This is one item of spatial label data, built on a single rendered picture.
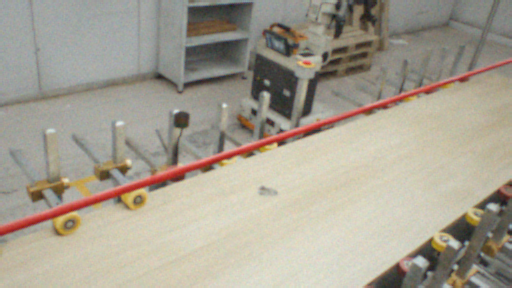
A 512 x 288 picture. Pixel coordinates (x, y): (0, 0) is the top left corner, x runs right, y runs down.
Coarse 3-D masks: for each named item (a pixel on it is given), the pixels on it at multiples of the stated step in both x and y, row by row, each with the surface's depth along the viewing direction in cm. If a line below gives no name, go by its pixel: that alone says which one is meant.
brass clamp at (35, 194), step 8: (64, 176) 170; (40, 184) 164; (48, 184) 164; (56, 184) 165; (64, 184) 168; (32, 192) 160; (40, 192) 162; (56, 192) 167; (64, 192) 169; (32, 200) 162; (40, 200) 164
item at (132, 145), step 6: (126, 138) 219; (126, 144) 219; (132, 144) 215; (132, 150) 216; (138, 150) 212; (144, 150) 212; (138, 156) 213; (144, 156) 208; (150, 156) 209; (150, 162) 205; (156, 162) 205
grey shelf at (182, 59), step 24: (168, 0) 449; (216, 0) 457; (240, 0) 473; (168, 24) 459; (240, 24) 515; (168, 48) 470; (192, 48) 516; (216, 48) 539; (240, 48) 525; (168, 72) 481; (192, 72) 492; (216, 72) 501
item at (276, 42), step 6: (264, 30) 373; (264, 36) 378; (270, 36) 372; (276, 36) 365; (282, 36) 362; (270, 42) 377; (276, 42) 370; (282, 42) 364; (288, 42) 363; (294, 42) 364; (270, 48) 383; (276, 48) 376; (282, 48) 369; (288, 48) 366; (294, 48) 364; (282, 54) 374; (288, 54) 369
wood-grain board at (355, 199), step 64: (384, 128) 255; (448, 128) 266; (192, 192) 183; (256, 192) 189; (320, 192) 194; (384, 192) 201; (448, 192) 207; (0, 256) 142; (64, 256) 146; (128, 256) 149; (192, 256) 153; (256, 256) 157; (320, 256) 161; (384, 256) 165
